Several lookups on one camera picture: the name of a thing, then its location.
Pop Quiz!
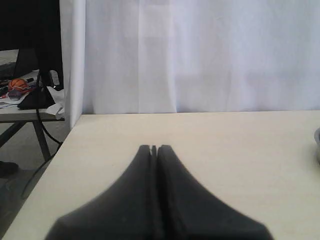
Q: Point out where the grey side table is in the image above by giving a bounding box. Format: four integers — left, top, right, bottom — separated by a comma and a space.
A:
0, 106, 64, 162

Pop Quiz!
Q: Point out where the round stainless steel bowl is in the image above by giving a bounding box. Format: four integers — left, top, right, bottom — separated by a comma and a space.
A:
314, 128, 320, 164

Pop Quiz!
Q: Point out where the white crumpled paper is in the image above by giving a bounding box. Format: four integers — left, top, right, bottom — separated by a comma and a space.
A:
45, 86, 65, 120

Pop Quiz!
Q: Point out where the white backdrop curtain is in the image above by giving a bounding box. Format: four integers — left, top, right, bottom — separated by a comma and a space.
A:
60, 0, 320, 127

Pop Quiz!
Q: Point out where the orange basketball toy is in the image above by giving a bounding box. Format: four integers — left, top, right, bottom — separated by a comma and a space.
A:
8, 78, 29, 92

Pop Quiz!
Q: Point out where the black hanging cable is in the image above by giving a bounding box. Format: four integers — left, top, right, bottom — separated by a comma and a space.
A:
21, 69, 65, 196

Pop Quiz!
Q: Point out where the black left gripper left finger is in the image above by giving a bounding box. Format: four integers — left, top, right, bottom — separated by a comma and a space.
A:
45, 145, 157, 240

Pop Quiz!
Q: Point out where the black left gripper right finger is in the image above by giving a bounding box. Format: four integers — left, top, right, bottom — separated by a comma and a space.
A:
156, 145, 273, 240

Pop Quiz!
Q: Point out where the black cloth bag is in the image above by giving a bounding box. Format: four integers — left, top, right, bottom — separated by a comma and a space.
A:
17, 87, 55, 110

